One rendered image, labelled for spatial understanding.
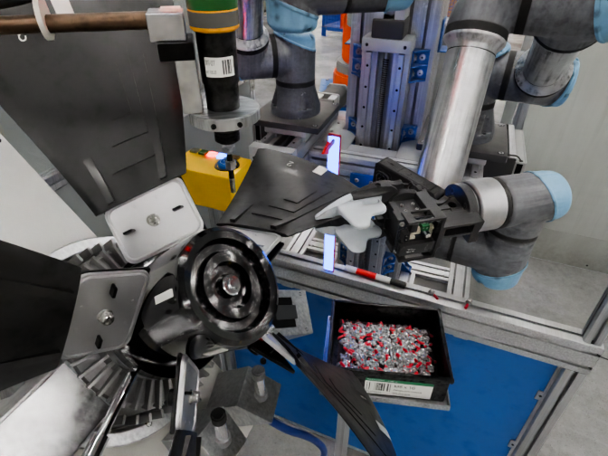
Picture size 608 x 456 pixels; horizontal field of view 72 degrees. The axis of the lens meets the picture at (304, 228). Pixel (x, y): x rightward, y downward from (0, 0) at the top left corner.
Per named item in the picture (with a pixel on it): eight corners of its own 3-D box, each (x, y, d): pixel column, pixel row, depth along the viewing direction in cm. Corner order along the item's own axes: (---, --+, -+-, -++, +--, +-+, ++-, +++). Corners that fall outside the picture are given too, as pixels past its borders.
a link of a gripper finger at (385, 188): (355, 189, 54) (417, 184, 56) (351, 183, 55) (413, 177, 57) (349, 218, 57) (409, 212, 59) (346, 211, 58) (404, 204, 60)
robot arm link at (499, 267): (452, 252, 76) (467, 201, 70) (520, 270, 72) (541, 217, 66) (445, 280, 70) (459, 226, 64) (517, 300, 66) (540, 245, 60)
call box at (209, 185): (175, 204, 99) (166, 164, 93) (199, 185, 107) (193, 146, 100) (233, 219, 94) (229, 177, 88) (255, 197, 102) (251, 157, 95)
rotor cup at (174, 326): (72, 344, 40) (135, 314, 32) (138, 230, 49) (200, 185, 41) (194, 401, 47) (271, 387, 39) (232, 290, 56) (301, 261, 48)
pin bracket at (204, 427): (160, 441, 58) (195, 438, 52) (187, 410, 62) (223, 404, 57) (185, 473, 59) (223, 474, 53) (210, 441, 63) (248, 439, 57)
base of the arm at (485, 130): (438, 119, 123) (445, 85, 117) (493, 127, 119) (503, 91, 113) (432, 139, 112) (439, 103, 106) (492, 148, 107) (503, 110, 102)
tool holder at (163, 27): (166, 137, 38) (142, 18, 33) (169, 109, 44) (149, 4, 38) (264, 128, 40) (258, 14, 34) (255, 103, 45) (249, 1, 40)
